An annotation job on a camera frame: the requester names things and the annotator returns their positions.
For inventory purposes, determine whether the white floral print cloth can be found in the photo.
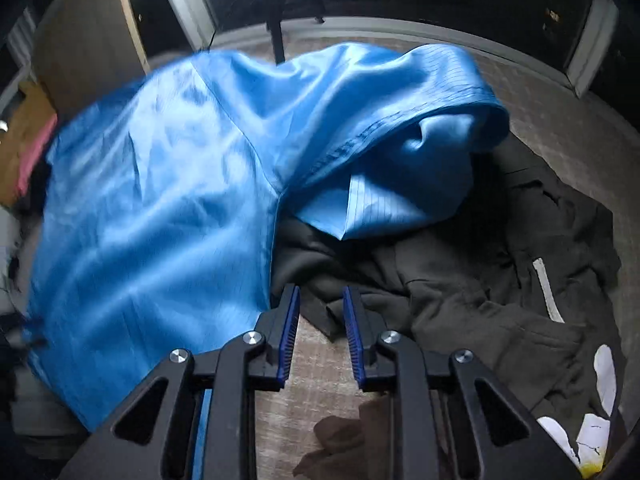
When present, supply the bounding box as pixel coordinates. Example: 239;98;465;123
537;345;618;478

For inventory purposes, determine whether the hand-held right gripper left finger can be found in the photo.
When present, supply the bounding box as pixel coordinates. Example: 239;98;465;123
60;284;302;480

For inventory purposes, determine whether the black tripod stand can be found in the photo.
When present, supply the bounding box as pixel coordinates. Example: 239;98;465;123
265;0;326;66

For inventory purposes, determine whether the brown cloth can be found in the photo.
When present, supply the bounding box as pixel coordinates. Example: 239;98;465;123
292;400;391;480

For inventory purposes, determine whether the blue striped zip jacket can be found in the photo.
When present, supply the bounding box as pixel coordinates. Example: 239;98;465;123
25;42;511;433

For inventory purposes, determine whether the beige plaid blanket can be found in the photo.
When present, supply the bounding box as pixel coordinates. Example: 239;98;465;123
200;25;636;480

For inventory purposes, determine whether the dark grey hoodie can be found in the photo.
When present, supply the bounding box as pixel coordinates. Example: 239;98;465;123
272;135;623;411

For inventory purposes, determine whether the white window frame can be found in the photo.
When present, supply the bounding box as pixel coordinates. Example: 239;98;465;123
150;0;621;98

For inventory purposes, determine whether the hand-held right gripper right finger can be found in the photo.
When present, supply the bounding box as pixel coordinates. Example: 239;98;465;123
342;286;583;480

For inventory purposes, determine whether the pink folded cloth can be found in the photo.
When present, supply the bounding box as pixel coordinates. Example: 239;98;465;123
15;115;58;196

